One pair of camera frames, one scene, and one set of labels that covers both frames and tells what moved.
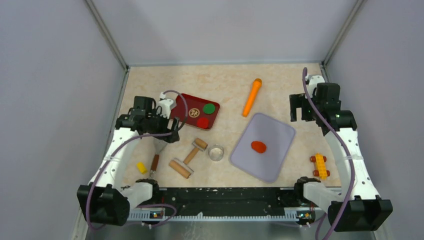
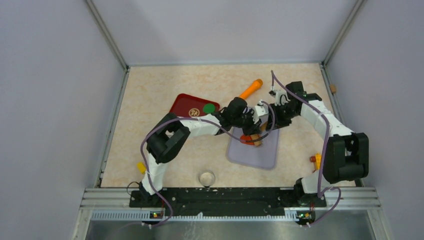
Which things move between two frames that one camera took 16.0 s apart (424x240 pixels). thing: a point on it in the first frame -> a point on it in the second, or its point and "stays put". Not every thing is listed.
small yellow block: x=142 y=167 stays put
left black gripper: x=166 y=121 -> x=253 y=128
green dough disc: x=209 y=108 stays put
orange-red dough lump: x=258 y=146 -> x=246 y=139
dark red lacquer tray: x=202 y=113 stays put
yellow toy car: x=321 y=170 stays put
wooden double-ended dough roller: x=182 y=167 -> x=255 y=137
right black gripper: x=299 y=101 -> x=278 y=122
